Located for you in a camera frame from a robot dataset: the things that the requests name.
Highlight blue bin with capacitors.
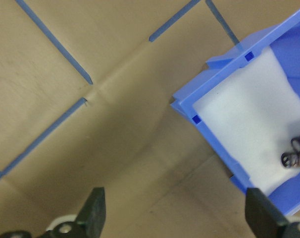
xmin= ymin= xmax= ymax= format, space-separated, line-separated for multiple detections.
xmin=169 ymin=3 xmax=300 ymax=219

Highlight white foam liner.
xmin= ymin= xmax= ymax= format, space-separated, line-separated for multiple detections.
xmin=192 ymin=46 xmax=300 ymax=195

